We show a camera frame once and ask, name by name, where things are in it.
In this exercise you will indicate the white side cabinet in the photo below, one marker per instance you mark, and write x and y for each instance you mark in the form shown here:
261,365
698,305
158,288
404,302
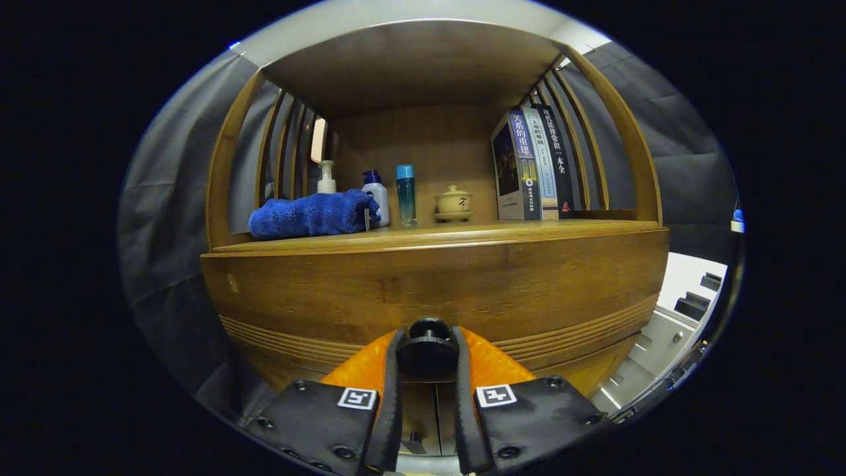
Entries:
681,277

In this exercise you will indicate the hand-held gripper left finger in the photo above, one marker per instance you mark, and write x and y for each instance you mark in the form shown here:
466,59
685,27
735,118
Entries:
390,410

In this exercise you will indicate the white pump bottle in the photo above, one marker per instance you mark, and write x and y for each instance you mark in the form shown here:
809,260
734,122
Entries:
326,184

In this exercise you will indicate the wooden drawer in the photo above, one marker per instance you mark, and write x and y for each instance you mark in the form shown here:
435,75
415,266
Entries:
396,284

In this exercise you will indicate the beige lidded teacup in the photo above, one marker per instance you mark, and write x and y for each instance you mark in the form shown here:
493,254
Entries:
453,201

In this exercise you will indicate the teal bottle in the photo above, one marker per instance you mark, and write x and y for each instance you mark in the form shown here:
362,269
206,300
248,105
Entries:
406,198

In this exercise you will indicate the black drawer knob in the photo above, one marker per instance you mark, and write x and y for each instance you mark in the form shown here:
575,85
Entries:
427,354

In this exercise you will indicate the black spine book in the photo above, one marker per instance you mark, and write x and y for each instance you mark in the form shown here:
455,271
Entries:
560,165

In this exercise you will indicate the wooden cabinet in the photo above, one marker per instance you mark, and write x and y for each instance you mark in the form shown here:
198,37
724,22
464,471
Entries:
423,66

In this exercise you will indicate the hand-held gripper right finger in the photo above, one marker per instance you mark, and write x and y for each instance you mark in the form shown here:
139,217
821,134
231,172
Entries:
464,410

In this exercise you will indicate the white power strip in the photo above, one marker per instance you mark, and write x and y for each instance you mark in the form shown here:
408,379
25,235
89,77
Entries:
737,226

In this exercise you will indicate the wooden countertop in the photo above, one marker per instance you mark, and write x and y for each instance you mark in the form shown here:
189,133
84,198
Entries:
462,233

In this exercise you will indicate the white spine book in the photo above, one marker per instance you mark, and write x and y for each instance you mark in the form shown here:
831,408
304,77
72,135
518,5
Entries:
546,172

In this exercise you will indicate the blue towel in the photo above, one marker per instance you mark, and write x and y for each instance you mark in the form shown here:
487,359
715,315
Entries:
304,215

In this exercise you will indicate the white lotion bottle blue cap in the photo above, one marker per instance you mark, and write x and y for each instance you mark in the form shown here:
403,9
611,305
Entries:
379,198

